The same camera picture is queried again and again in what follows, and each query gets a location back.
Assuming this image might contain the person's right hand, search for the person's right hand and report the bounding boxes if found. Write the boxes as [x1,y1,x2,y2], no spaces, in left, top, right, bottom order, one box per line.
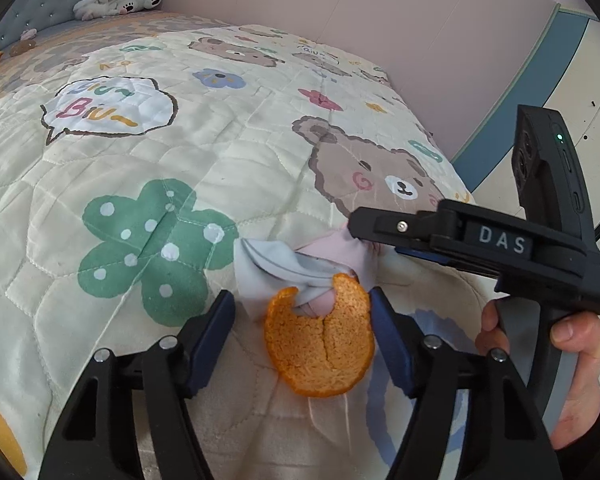
[475,300,600,451]

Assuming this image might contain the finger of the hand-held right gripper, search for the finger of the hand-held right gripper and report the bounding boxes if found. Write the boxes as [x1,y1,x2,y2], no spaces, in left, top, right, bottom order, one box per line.
[394,245,451,266]
[347,206,432,252]

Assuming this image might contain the blue vertical trim panel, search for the blue vertical trim panel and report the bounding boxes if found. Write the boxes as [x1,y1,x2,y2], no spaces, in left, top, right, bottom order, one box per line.
[452,4,592,193]

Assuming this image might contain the pink and grey sock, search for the pink and grey sock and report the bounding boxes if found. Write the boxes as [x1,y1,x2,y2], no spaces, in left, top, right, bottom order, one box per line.
[234,227,381,322]

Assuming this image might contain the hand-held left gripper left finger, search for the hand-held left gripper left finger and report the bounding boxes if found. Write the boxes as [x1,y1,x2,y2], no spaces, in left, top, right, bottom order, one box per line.
[37,289,237,480]

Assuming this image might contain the large orange peel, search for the large orange peel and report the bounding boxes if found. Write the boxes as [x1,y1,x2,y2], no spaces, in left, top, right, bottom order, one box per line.
[264,272,376,398]

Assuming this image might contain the grey orange patterned bedsheet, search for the grey orange patterned bedsheet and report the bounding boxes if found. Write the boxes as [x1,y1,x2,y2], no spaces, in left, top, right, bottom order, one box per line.
[0,10,241,111]

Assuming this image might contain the grey tufted headboard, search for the grey tufted headboard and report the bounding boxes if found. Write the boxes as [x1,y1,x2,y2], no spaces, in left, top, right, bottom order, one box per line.
[0,0,98,51]

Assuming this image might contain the bear printed quilted blanket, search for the bear printed quilted blanket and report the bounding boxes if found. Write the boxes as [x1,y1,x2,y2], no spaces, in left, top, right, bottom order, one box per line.
[0,24,481,480]

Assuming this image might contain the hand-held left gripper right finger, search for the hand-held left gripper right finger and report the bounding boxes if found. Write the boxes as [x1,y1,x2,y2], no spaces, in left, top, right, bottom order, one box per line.
[369,286,563,480]

